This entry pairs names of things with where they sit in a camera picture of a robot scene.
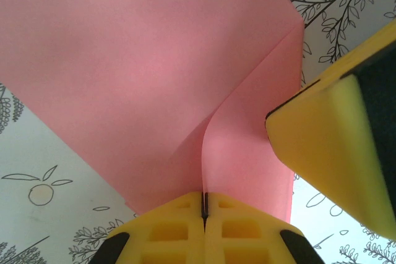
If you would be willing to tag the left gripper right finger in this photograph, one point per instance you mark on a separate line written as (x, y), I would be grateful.
(213, 214)

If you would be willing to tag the pink square paper sheet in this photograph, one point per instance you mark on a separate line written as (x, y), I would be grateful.
(123, 60)

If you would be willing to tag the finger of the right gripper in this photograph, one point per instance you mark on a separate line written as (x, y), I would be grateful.
(325, 140)

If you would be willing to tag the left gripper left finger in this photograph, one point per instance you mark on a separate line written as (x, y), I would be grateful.
(195, 214)

